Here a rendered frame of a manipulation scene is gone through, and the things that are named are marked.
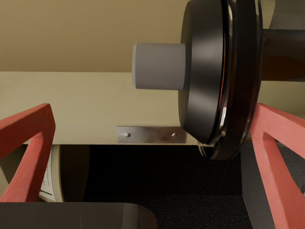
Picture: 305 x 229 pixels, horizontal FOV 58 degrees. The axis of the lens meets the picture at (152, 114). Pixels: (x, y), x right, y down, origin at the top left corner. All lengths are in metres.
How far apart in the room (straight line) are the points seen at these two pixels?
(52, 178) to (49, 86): 0.12
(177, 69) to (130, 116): 0.14
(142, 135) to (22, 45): 0.54
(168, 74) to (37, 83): 0.24
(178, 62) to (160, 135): 0.14
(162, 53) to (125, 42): 0.54
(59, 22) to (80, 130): 0.45
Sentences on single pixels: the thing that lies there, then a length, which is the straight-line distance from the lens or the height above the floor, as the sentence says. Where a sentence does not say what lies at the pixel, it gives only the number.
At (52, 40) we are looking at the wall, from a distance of 0.73.
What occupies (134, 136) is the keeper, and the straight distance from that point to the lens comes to 0.28.
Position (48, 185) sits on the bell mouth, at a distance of 0.40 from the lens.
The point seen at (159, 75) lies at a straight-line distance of 0.16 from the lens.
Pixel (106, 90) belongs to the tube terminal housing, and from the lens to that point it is 0.33.
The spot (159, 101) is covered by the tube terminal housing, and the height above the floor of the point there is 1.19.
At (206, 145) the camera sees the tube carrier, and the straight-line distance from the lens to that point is 0.16.
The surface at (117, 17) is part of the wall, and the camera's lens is 0.68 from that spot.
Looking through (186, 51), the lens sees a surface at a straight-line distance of 0.16.
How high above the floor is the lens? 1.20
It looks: level
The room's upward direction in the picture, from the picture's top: 90 degrees counter-clockwise
